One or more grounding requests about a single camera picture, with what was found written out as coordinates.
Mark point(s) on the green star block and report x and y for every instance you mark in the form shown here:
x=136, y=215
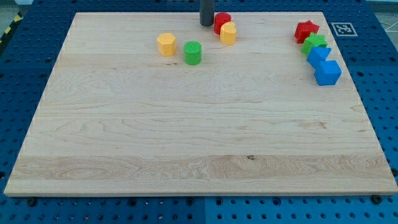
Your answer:
x=313, y=40

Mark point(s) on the white fiducial marker tag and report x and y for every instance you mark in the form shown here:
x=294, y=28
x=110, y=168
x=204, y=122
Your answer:
x=344, y=29

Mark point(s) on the blue crescent block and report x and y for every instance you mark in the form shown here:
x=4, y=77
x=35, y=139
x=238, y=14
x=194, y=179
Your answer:
x=317, y=55

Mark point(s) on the red cylinder block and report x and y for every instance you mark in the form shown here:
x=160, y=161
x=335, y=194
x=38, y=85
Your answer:
x=220, y=19

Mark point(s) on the wooden board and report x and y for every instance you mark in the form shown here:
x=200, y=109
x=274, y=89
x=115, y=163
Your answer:
x=118, y=119

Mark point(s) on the green cylinder block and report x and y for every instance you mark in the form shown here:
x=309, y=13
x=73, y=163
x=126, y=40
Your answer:
x=192, y=52

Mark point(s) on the yellow hexagon block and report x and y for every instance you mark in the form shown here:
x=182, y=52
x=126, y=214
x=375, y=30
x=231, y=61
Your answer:
x=167, y=44

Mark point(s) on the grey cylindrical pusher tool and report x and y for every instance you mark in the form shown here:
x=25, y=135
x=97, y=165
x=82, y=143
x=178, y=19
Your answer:
x=207, y=10

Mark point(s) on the red star block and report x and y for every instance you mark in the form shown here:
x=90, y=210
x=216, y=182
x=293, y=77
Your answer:
x=304, y=29

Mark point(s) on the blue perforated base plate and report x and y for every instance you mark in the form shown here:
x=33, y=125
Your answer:
x=29, y=57

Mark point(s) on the blue cube block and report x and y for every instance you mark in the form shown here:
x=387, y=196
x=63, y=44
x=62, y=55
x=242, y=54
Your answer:
x=327, y=72

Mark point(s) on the yellow heart block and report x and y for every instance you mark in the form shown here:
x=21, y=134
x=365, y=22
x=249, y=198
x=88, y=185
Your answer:
x=228, y=33

